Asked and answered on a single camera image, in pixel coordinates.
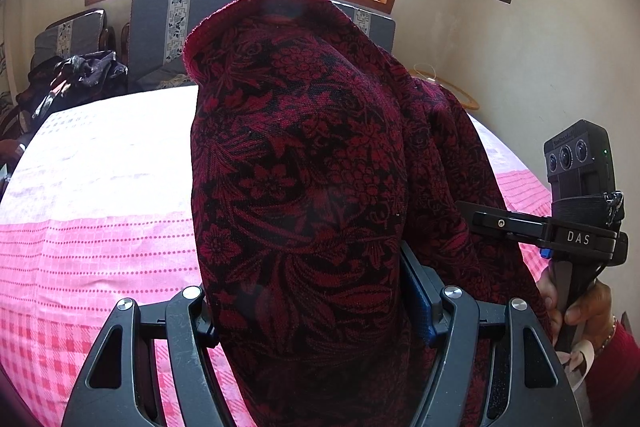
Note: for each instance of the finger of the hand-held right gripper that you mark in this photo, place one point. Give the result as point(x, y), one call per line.
point(500, 224)

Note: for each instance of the person's right hand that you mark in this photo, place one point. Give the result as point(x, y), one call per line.
point(595, 312)

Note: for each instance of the white ribbon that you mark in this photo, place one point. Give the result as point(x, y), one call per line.
point(575, 359)

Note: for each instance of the dark grey sofa cushion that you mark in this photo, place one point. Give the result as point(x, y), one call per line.
point(160, 78)

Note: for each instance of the pile of dark clothes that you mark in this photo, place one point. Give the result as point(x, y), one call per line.
point(85, 69)

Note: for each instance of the grey cushioned wooden armchair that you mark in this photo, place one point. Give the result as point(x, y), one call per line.
point(65, 32)

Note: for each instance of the pink checked bed sheet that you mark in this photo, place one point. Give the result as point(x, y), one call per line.
point(100, 207)

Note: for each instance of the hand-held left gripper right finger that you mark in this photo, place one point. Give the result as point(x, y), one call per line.
point(420, 302)

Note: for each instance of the person's right forearm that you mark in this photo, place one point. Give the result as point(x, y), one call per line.
point(617, 377)

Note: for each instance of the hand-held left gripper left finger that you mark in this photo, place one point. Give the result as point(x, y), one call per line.
point(185, 332)

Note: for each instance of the maroon floral knit sweater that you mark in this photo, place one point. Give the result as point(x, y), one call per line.
point(310, 167)

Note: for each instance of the dark grey patterned sofa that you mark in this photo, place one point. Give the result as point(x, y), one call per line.
point(155, 32)

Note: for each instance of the round wooden stand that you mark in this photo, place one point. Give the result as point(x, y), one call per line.
point(450, 88)

